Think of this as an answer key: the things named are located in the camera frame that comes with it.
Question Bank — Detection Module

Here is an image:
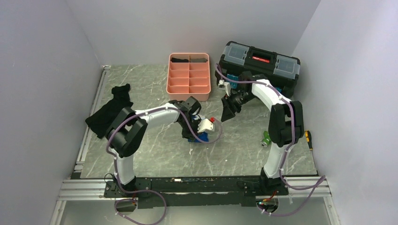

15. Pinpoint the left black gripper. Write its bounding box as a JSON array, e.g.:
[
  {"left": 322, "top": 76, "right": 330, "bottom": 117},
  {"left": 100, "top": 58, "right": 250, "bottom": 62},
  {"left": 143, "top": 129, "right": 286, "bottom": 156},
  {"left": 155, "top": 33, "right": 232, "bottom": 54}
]
[{"left": 178, "top": 117, "right": 203, "bottom": 142}]

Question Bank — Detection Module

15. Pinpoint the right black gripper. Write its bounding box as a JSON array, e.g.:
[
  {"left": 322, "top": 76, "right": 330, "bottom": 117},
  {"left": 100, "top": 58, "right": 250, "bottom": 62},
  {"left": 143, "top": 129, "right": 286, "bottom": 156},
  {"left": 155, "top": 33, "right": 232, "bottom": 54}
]
[{"left": 221, "top": 90, "right": 256, "bottom": 123}]

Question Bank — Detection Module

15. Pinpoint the blue underwear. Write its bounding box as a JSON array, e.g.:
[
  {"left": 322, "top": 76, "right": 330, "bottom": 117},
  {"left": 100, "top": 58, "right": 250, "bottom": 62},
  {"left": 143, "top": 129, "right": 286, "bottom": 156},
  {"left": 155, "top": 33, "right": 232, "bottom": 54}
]
[{"left": 187, "top": 114, "right": 209, "bottom": 143}]

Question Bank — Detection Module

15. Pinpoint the black underwear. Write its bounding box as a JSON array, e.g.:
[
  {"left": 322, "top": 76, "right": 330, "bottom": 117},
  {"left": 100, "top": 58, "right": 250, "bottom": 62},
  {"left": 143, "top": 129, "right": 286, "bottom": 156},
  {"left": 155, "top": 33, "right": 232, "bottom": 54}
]
[{"left": 85, "top": 84, "right": 133, "bottom": 139}]

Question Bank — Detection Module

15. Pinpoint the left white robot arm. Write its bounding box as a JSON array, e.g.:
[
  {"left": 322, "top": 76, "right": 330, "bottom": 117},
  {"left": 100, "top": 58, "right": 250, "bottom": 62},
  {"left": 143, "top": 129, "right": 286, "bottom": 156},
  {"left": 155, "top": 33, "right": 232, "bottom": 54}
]
[{"left": 106, "top": 97, "right": 201, "bottom": 197}]

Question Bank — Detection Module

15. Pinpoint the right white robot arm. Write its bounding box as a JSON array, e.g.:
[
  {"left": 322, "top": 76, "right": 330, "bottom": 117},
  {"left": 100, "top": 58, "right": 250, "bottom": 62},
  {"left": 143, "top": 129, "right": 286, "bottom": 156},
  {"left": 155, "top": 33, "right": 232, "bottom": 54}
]
[{"left": 221, "top": 71, "right": 304, "bottom": 195}]

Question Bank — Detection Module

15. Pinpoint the green white tool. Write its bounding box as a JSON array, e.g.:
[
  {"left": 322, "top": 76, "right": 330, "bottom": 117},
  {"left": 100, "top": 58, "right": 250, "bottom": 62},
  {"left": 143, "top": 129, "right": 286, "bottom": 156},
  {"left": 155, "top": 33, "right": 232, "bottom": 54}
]
[{"left": 260, "top": 131, "right": 271, "bottom": 147}]

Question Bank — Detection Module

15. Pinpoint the pink divided organizer tray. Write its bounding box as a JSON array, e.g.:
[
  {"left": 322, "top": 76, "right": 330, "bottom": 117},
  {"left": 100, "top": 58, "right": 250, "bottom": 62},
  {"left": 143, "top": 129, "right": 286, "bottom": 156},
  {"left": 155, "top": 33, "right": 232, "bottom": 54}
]
[{"left": 166, "top": 52, "right": 211, "bottom": 101}]

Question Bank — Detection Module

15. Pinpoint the black toolbox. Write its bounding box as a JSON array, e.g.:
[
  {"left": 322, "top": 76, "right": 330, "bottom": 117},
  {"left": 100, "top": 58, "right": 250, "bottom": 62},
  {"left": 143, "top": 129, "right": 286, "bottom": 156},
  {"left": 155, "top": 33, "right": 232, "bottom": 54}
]
[{"left": 218, "top": 41, "right": 301, "bottom": 98}]

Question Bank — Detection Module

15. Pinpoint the rolled grey cloth in tray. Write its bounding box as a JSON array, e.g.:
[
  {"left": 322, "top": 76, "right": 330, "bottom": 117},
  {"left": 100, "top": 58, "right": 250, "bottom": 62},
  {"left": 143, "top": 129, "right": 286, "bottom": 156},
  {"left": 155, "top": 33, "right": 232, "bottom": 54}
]
[{"left": 190, "top": 58, "right": 208, "bottom": 63}]

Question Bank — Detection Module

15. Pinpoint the yellow black screwdriver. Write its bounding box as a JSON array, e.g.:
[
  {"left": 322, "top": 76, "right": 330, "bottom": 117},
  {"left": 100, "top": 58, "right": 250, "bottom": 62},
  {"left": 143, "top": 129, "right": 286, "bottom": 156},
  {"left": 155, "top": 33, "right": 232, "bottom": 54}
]
[{"left": 305, "top": 130, "right": 313, "bottom": 151}]

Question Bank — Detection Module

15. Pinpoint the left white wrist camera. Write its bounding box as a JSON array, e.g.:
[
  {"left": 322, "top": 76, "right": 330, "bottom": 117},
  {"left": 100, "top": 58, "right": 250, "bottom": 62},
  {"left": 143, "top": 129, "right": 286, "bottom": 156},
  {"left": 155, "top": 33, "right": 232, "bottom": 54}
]
[{"left": 197, "top": 119, "right": 215, "bottom": 133}]

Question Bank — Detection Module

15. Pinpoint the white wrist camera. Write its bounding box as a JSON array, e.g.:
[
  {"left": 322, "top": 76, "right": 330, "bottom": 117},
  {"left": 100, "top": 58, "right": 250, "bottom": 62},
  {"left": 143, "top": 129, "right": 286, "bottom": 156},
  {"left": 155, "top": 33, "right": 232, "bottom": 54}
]
[
  {"left": 197, "top": 119, "right": 215, "bottom": 133},
  {"left": 218, "top": 79, "right": 232, "bottom": 96}
]

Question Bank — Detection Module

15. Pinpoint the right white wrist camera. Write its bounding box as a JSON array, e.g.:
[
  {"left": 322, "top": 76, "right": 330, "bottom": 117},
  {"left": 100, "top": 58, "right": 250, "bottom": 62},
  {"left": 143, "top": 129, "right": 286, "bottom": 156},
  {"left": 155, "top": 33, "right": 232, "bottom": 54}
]
[{"left": 218, "top": 79, "right": 232, "bottom": 96}]

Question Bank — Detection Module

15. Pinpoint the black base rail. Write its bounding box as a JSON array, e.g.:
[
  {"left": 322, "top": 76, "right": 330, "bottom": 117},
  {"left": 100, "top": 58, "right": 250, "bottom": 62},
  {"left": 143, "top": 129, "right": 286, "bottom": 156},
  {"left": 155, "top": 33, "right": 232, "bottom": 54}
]
[{"left": 104, "top": 175, "right": 289, "bottom": 209}]

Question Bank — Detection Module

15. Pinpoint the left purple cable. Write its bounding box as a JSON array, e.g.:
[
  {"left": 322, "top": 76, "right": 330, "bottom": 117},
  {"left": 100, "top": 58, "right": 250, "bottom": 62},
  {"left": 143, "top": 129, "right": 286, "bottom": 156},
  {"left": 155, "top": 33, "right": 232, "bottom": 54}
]
[{"left": 106, "top": 107, "right": 223, "bottom": 225}]

